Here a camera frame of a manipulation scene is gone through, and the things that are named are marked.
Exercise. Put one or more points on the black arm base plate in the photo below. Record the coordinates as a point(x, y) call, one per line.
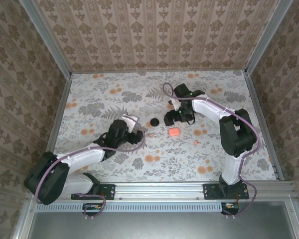
point(209, 193)
point(108, 191)

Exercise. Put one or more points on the aluminium side rail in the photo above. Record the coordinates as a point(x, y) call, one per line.
point(62, 99)
point(257, 104)

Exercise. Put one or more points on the grey metal sheet panel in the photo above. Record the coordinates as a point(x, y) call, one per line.
point(164, 226)

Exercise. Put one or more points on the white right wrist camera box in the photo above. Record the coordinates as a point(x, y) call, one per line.
point(175, 103)

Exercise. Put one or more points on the aluminium front rail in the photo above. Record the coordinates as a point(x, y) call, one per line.
point(159, 190)

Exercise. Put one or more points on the aluminium frame post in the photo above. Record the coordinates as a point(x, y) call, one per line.
point(47, 39)
point(266, 37)

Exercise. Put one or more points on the pink earbud charging case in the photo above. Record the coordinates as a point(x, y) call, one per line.
point(174, 132)

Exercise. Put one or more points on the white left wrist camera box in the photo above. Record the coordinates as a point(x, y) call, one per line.
point(130, 122)

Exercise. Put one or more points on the floral patterned table cover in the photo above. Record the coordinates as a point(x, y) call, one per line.
point(164, 171)

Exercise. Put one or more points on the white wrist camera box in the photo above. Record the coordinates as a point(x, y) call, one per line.
point(175, 103)
point(130, 122)

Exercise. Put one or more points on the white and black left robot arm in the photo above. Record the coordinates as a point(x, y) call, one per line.
point(47, 179)

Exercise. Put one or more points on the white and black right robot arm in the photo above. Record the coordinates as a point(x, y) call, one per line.
point(235, 139)

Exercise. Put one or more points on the black round disc case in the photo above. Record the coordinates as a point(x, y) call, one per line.
point(154, 122)

